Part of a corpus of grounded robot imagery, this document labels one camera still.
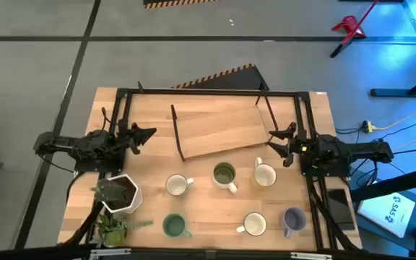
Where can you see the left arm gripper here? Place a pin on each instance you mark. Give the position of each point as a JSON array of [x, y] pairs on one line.
[[126, 135]]

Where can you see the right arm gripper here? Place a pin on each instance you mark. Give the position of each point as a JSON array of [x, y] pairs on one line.
[[301, 146]]

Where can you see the blue floral mug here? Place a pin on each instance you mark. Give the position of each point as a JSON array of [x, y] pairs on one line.
[[265, 175]]

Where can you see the white mug with black text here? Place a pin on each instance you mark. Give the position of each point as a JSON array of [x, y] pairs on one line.
[[176, 185]]

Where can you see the lavender mug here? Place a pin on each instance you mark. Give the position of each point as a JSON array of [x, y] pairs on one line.
[[294, 219]]

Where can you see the green mug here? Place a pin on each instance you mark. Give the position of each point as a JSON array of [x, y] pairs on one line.
[[174, 225]]

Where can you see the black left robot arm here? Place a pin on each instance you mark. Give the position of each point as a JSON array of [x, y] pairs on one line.
[[85, 146]]

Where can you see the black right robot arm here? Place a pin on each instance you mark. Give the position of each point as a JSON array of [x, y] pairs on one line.
[[356, 150]]

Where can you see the dark green cactus plant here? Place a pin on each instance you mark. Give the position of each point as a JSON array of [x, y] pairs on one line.
[[108, 191]]

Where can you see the white hexagonal planter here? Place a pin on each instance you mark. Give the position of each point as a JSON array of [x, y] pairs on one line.
[[137, 202]]

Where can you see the black hazard-striped floor mat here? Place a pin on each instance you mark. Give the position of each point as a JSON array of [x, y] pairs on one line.
[[237, 81], [164, 3]]

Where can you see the yellow power strip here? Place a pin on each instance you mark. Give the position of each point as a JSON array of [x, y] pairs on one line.
[[368, 126]]

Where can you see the white mug with dark rim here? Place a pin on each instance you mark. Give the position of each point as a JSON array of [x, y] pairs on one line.
[[255, 224]]

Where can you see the black phone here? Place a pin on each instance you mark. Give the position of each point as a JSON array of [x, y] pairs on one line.
[[341, 209]]

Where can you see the small green potted succulent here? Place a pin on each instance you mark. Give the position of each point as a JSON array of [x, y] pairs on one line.
[[112, 234]]

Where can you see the white printed box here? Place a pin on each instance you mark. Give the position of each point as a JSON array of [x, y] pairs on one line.
[[388, 213]]

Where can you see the red floor stand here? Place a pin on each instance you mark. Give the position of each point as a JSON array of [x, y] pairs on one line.
[[349, 27]]

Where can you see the wooden shelf with black frame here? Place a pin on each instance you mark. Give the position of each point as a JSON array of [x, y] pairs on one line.
[[222, 131]]

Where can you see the black aluminium table frame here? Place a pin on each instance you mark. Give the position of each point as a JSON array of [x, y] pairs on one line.
[[211, 92]]

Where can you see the silver metal bracket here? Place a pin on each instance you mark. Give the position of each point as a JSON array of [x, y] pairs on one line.
[[311, 256], [108, 254]]

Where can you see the metal desk frame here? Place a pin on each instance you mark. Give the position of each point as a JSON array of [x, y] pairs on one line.
[[392, 92]]

